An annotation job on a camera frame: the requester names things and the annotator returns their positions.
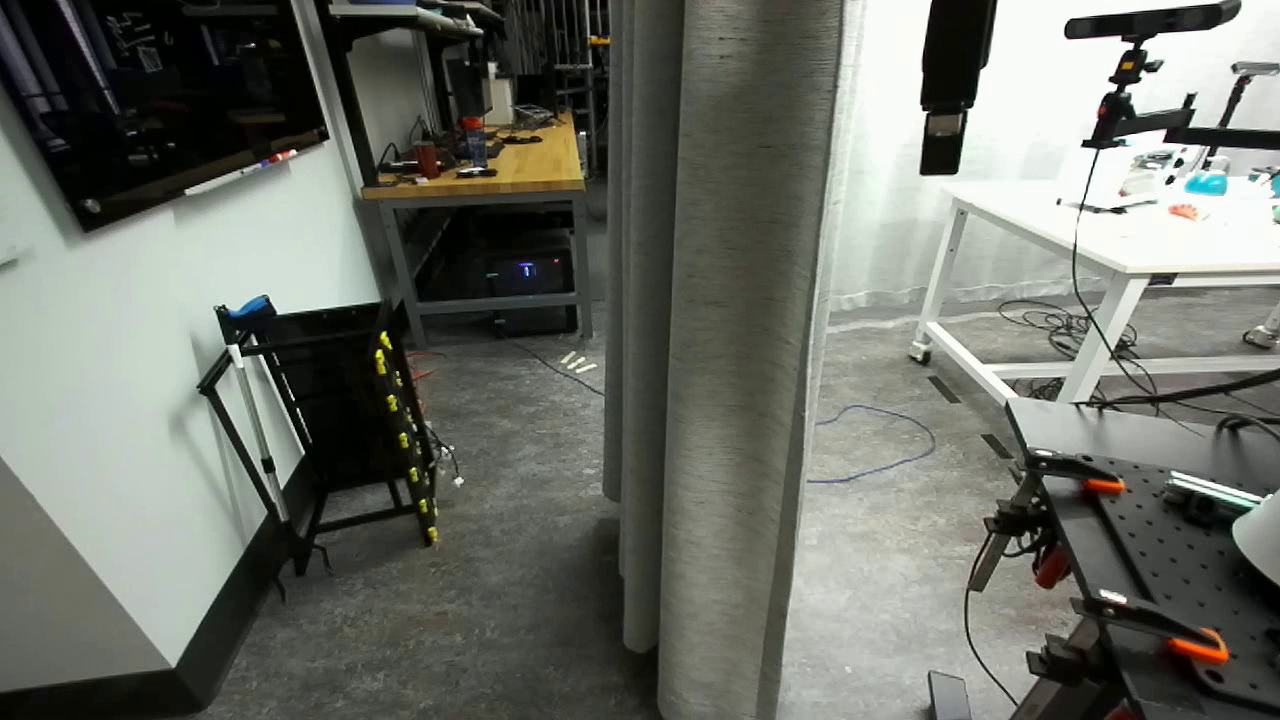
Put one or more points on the black computer under workbench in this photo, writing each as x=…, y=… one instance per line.
x=513, y=267

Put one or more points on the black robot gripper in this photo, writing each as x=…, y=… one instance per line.
x=954, y=56

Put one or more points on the orange handled clamp lower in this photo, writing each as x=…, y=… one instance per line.
x=1199, y=644

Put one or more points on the white lamp shade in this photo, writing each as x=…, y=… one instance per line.
x=1257, y=537

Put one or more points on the grey fabric curtain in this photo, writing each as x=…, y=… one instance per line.
x=720, y=131

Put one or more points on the white table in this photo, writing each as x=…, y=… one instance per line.
x=1129, y=251

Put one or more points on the black perforated breadboard table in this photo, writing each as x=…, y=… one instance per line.
x=1167, y=546

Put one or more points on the wooden top workbench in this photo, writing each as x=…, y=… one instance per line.
x=524, y=172

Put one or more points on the orange handled clamp upper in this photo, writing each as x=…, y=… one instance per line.
x=1077, y=482

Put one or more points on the orange handled clamp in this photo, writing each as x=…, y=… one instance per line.
x=1077, y=482
x=1199, y=644

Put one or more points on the black folding cart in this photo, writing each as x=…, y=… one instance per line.
x=351, y=400

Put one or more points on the black wall whiteboard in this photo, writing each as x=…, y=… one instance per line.
x=141, y=103

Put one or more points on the black camera on mount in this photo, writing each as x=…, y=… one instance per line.
x=1119, y=118

